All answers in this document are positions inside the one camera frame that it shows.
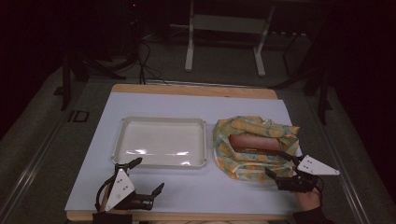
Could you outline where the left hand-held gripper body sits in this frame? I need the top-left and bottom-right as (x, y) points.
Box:
(95, 167), (155, 213)

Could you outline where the black floor socket box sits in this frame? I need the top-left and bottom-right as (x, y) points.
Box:
(67, 109), (91, 123)

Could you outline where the brown sausage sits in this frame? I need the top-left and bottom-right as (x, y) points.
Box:
(229, 133), (283, 155)

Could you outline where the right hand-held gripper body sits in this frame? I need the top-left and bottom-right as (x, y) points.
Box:
(276, 154), (341, 192)

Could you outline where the white plastic tray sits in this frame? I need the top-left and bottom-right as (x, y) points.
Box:
(110, 116), (208, 170)

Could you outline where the yellow patterned cloth bag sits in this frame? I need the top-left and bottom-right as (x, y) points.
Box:
(212, 115), (302, 183)

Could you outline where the dark metal stand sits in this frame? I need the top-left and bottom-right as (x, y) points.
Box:
(270, 31), (333, 126)

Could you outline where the white table sheet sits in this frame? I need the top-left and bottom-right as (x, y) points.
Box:
(64, 91), (304, 217)

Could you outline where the white metal stand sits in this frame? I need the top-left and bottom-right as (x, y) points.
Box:
(184, 0), (276, 77)

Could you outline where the person's right hand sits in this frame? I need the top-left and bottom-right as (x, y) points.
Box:
(293, 187), (322, 213)

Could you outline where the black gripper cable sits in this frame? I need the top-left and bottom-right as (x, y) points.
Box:
(94, 174), (120, 213)
(313, 175), (325, 201)

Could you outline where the black floor cable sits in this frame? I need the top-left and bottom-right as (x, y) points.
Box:
(135, 39), (170, 86)

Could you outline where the person's left hand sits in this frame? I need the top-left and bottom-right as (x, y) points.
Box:
(98, 182), (133, 216)

